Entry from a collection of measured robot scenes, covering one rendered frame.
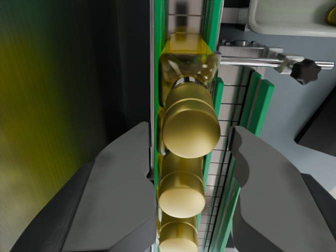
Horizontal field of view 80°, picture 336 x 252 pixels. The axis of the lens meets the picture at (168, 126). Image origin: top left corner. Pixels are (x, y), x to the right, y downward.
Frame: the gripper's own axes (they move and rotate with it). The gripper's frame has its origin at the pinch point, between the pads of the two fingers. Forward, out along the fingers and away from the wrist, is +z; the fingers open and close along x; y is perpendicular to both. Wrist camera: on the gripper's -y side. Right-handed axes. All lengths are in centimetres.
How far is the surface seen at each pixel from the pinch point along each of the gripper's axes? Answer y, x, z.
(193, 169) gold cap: 4.2, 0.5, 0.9
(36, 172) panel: 5.7, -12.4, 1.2
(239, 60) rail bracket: -0.3, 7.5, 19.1
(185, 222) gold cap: 9.9, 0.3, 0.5
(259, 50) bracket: -0.6, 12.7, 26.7
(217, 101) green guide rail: 5.8, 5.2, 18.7
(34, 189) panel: 6.9, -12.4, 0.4
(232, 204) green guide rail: 29.8, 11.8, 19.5
